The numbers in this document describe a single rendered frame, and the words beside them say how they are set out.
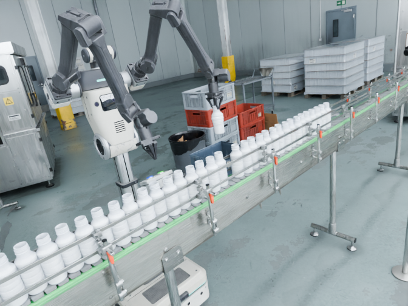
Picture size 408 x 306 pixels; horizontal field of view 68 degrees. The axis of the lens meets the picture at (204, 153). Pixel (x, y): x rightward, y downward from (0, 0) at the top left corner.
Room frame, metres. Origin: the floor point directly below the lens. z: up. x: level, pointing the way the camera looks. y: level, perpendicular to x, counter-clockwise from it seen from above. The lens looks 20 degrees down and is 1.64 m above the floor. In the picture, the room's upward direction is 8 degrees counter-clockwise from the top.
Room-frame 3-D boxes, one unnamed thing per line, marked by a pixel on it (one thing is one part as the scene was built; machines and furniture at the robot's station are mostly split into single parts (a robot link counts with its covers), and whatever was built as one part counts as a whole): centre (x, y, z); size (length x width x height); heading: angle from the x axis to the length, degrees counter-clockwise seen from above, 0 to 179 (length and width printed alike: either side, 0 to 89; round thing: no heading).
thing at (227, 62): (11.49, -1.37, 0.55); 0.40 x 0.40 x 1.10; 40
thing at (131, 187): (1.68, 0.49, 0.74); 0.11 x 0.11 x 0.40; 40
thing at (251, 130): (4.45, -0.65, 0.33); 0.61 x 0.41 x 0.22; 133
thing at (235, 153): (1.38, -0.15, 1.08); 0.06 x 0.06 x 0.17
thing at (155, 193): (1.07, 0.21, 1.08); 0.06 x 0.06 x 0.17
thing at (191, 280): (1.67, 0.48, 0.24); 0.68 x 0.53 x 0.41; 40
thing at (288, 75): (8.67, -2.68, 0.50); 1.23 x 1.05 x 1.00; 128
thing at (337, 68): (7.54, -3.50, 0.59); 1.24 x 1.03 x 1.17; 132
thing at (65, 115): (8.18, 3.55, 0.55); 0.40 x 0.40 x 1.10; 40
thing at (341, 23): (10.75, -5.17, 1.05); 1.00 x 0.10 x 2.10; 40
